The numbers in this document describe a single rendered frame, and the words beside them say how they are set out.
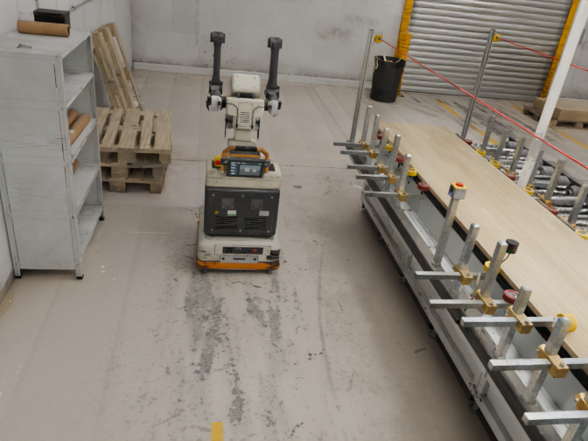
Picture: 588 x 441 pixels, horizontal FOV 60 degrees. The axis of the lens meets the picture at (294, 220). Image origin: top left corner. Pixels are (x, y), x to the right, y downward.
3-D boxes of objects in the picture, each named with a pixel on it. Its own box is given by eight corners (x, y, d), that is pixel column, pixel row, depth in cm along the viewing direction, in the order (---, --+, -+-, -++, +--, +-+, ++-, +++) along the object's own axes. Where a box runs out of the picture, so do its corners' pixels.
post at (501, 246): (472, 325, 256) (501, 243, 234) (469, 320, 259) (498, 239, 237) (479, 325, 257) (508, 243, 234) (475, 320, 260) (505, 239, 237)
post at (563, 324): (522, 410, 215) (564, 321, 192) (518, 404, 218) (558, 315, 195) (530, 410, 215) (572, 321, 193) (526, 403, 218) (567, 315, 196)
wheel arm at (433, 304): (429, 310, 242) (430, 303, 240) (426, 305, 245) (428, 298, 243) (513, 310, 250) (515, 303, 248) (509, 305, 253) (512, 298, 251)
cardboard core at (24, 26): (16, 20, 326) (66, 25, 331) (20, 18, 333) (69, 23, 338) (17, 33, 330) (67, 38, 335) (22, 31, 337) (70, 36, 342)
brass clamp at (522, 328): (518, 334, 218) (521, 325, 215) (502, 313, 229) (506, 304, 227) (531, 333, 219) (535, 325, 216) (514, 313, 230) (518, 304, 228)
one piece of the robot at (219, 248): (269, 255, 385) (270, 246, 381) (214, 255, 378) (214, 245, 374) (269, 254, 388) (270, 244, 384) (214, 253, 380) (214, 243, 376)
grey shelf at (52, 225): (14, 278, 357) (-25, 48, 284) (49, 216, 434) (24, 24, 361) (82, 279, 365) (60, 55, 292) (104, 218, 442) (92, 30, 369)
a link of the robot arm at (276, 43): (269, 36, 376) (283, 38, 377) (268, 36, 388) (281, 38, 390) (265, 99, 390) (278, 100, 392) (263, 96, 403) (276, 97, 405)
